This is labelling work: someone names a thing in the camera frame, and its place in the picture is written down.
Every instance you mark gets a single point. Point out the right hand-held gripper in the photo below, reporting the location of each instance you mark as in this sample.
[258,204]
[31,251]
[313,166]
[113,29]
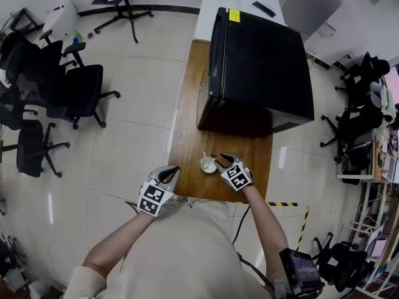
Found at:
[237,176]

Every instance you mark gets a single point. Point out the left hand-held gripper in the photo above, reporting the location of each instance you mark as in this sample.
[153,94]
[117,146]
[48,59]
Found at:
[154,198]

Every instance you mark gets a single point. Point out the white cup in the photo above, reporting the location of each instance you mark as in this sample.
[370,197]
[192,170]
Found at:
[206,167]

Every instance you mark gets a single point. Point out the person's right forearm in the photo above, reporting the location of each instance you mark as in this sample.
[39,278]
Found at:
[265,226]

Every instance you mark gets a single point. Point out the person's left forearm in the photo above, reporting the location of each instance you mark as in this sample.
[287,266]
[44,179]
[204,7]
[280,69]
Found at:
[118,241]

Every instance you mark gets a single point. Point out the wooden table with black legs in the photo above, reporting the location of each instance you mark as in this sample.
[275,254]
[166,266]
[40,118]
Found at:
[193,142]

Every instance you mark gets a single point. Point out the person's beige shirt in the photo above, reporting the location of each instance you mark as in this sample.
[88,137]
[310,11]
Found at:
[180,254]

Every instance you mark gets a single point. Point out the yellow black floor tape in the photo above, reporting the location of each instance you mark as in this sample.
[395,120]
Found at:
[304,226]

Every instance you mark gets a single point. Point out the black mini fridge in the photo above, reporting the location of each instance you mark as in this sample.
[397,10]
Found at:
[265,67]

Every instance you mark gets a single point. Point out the large black office chair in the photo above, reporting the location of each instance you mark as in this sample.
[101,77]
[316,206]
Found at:
[81,89]

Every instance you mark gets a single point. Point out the black screen device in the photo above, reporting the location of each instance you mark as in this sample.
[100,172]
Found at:
[299,269]

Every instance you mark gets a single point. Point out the white cabinet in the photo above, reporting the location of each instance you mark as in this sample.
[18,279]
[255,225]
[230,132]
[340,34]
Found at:
[218,8]

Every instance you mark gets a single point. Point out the black office chair green label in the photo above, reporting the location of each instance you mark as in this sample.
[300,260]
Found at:
[346,263]

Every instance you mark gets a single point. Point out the black remote control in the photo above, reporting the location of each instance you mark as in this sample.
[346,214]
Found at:
[264,9]

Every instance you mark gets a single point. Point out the green bottle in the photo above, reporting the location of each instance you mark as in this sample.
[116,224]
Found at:
[77,37]

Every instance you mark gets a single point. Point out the black wheeled television stand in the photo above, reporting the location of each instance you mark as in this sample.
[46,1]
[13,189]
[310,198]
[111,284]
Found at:
[120,5]

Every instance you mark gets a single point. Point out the silver tall refrigerator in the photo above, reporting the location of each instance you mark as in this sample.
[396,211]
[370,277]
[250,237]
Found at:
[308,2]

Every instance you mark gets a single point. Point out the black mesh office chair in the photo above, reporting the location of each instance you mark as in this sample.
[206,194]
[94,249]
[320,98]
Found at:
[22,58]

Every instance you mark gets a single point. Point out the white box appliance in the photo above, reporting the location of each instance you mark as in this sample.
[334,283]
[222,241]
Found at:
[60,17]

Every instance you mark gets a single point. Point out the wooden desk with white frame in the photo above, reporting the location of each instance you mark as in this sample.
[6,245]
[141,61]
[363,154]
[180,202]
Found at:
[377,157]

